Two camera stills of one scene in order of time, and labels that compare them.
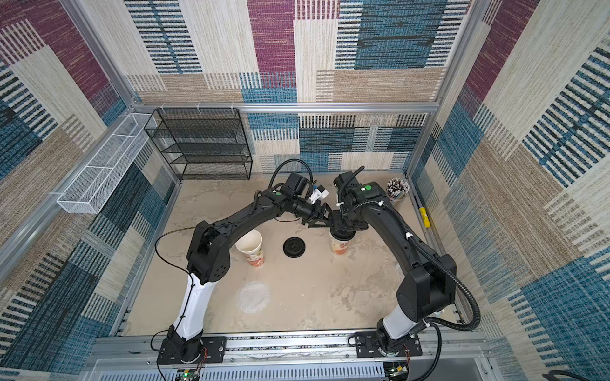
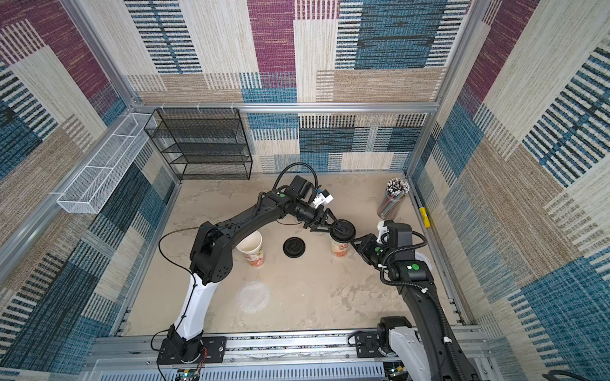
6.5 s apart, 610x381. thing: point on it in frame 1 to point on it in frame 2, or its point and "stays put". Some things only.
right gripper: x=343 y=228 to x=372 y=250
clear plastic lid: x=253 y=297 stays put
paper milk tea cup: x=249 y=244 stays put
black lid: x=343 y=232 stays put
